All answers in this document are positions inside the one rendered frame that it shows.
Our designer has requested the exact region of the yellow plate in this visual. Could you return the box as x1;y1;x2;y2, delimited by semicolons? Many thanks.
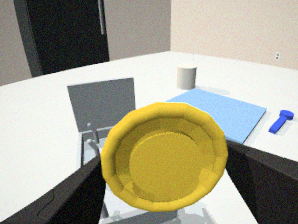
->
101;103;229;212

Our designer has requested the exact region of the light blue mat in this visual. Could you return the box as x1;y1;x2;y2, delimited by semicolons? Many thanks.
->
164;88;266;144

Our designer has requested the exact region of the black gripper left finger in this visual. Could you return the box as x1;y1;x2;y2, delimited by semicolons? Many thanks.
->
0;155;106;224

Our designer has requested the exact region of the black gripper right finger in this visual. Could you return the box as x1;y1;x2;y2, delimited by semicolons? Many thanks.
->
225;139;298;224

